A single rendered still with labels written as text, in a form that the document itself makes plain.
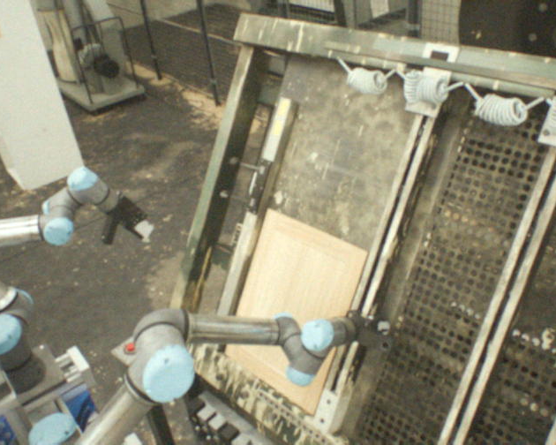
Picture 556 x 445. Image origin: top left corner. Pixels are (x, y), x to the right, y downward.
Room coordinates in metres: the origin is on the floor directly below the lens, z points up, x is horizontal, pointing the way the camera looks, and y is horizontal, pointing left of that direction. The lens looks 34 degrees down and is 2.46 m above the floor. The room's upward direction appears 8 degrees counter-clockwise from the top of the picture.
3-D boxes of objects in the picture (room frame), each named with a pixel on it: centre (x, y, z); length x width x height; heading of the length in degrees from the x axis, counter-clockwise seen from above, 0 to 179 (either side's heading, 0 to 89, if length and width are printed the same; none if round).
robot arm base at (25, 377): (1.40, 0.92, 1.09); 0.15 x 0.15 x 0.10
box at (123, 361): (1.58, 0.60, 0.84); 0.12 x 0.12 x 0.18; 42
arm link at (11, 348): (1.41, 0.92, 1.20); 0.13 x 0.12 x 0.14; 8
